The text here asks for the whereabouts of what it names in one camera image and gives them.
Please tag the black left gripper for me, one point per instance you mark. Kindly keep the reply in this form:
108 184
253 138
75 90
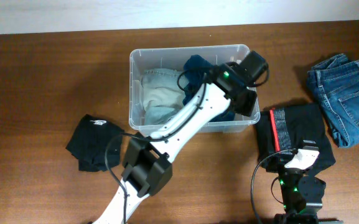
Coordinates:
246 104

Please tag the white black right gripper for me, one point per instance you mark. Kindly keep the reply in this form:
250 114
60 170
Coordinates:
275 161

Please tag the teal shirt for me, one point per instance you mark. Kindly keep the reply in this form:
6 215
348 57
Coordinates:
192 79

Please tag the light blue jeans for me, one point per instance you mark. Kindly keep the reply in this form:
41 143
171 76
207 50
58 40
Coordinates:
162 97

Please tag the black Nike shirt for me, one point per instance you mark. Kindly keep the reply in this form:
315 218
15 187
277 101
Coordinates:
94 140

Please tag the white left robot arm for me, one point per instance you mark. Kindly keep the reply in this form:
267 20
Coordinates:
148 160

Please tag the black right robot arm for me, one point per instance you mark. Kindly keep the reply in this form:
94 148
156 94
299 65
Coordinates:
301 192

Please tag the black shorts with red stripe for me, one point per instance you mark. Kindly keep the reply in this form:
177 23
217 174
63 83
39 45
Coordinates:
282 129

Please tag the dark blue folded jeans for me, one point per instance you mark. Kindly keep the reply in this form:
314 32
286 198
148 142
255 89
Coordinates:
334 83

